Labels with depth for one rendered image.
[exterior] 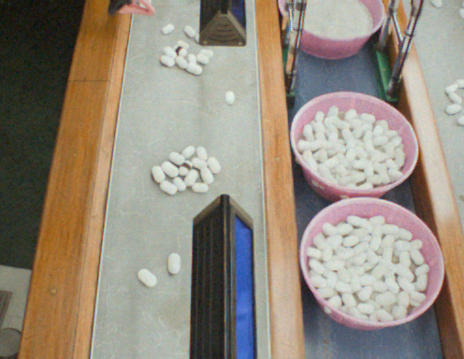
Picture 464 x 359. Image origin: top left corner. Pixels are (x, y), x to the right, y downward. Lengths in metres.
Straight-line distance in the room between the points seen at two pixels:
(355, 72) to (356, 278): 0.62
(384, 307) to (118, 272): 0.48
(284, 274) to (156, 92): 0.52
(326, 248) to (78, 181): 0.48
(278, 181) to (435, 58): 0.57
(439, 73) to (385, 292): 0.61
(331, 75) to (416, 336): 0.68
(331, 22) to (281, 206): 0.60
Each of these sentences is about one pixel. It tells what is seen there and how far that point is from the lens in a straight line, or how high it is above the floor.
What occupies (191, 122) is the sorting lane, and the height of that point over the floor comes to 0.74.
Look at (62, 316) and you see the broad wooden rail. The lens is 1.16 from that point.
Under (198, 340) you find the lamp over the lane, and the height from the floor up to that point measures 1.07.
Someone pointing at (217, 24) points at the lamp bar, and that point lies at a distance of 1.10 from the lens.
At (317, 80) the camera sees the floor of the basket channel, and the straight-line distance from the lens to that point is 1.62.
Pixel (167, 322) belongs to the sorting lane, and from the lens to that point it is 1.16.
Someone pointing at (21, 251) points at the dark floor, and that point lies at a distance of 2.16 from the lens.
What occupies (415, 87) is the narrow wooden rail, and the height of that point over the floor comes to 0.76.
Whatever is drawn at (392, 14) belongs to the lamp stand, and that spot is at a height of 0.85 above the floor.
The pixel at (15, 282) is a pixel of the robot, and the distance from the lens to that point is 1.55.
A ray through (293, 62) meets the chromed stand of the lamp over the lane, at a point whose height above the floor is 0.81.
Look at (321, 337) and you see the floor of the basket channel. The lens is 1.24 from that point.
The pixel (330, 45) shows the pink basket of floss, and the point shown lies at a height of 0.74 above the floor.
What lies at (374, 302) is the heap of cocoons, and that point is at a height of 0.73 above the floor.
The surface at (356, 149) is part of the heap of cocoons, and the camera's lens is 1.40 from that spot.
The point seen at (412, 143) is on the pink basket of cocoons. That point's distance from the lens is 1.43.
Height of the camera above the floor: 1.79
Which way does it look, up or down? 53 degrees down
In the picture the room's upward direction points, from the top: 4 degrees clockwise
